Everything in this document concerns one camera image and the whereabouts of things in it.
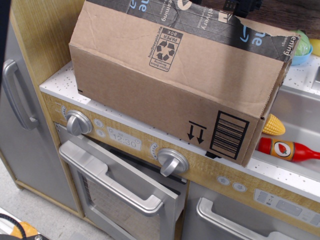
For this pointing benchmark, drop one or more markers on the green toy cabbage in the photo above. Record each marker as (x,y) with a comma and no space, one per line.
(304,44)

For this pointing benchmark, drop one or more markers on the large brown cardboard box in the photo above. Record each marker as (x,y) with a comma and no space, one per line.
(204,76)

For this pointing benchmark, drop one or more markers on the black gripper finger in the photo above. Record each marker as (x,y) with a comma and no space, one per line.
(241,8)

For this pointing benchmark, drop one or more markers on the silver left oven knob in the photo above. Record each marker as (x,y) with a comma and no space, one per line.
(78,123)

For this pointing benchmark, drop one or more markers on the yellow toy at right edge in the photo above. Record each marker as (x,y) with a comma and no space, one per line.
(315,43)

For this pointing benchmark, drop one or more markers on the silver fridge door handle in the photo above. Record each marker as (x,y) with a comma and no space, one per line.
(9,70)

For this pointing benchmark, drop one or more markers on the grey toy fridge door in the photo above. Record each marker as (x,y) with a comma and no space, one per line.
(30,156)

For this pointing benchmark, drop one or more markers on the silver dishwasher door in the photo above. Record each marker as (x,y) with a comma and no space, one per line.
(196,229)

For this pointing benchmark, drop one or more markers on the silver oven door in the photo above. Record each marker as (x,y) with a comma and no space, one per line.
(124,196)

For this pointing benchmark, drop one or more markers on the silver toy sink basin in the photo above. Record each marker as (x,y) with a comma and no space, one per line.
(300,113)

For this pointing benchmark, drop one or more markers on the yellow object at floor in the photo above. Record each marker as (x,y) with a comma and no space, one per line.
(28,229)

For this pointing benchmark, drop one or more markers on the red toy ketchup bottle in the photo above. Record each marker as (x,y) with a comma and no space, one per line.
(287,150)

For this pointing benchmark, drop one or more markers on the silver oven knob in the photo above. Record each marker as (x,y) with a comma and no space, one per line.
(172,162)
(78,123)

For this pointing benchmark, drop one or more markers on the blue toy bowl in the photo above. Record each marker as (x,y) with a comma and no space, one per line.
(297,60)

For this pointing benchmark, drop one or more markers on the silver dishwasher door handle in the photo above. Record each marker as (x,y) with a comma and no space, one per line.
(205,213)

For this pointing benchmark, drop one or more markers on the yellow toy corn cob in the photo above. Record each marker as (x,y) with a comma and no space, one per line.
(273,126)

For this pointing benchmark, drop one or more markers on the silver right oven knob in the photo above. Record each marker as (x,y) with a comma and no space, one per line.
(172,162)

